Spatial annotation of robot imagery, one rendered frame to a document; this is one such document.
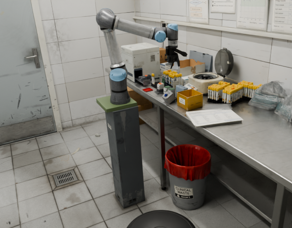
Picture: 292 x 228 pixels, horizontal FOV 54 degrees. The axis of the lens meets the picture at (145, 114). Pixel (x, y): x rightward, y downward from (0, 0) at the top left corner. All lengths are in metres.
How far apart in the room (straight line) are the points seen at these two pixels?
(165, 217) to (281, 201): 0.54
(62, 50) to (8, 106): 0.93
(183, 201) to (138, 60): 1.27
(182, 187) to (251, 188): 0.51
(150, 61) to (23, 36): 1.59
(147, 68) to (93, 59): 1.33
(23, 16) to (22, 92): 0.86
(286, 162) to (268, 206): 0.73
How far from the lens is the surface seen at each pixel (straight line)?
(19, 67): 3.68
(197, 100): 2.02
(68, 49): 3.78
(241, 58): 2.41
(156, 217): 1.47
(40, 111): 3.85
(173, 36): 2.14
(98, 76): 3.95
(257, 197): 2.26
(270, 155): 1.55
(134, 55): 2.61
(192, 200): 2.41
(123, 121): 2.12
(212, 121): 1.83
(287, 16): 2.10
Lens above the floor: 1.66
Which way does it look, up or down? 23 degrees down
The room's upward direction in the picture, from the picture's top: 4 degrees counter-clockwise
